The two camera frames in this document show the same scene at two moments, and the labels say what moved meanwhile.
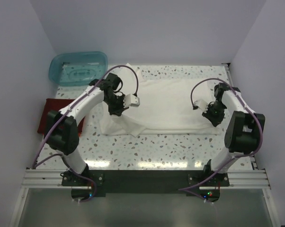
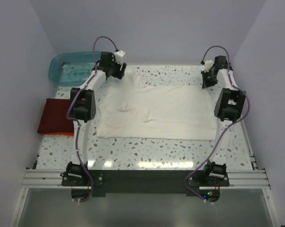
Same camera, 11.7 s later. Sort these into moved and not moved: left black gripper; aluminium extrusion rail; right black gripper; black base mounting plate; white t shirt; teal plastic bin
Moved: right black gripper; white t shirt; left black gripper
Not moved: aluminium extrusion rail; teal plastic bin; black base mounting plate
